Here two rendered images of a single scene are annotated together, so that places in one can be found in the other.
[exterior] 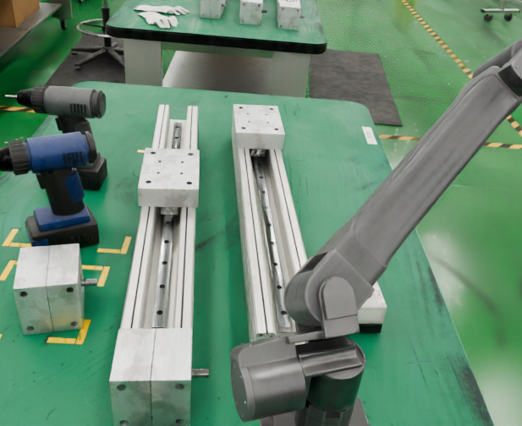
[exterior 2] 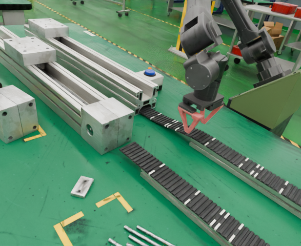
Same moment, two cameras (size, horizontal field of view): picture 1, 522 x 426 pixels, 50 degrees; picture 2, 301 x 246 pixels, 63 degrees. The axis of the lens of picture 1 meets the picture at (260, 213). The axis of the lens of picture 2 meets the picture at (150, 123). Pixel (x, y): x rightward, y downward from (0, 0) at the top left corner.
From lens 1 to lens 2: 46 cm
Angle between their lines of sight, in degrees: 35
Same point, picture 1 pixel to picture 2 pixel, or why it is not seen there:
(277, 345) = (203, 53)
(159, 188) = (34, 52)
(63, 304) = (28, 115)
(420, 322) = (169, 83)
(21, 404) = (43, 168)
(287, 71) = (13, 22)
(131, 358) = (101, 113)
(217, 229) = not seen: hidden behind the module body
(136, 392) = (112, 127)
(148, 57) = not seen: outside the picture
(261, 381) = (209, 66)
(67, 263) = (17, 93)
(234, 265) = not seen: hidden behind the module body
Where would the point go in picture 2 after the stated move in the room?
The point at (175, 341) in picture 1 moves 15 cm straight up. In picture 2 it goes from (111, 103) to (114, 46)
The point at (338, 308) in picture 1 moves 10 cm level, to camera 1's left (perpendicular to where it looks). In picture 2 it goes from (218, 31) to (186, 34)
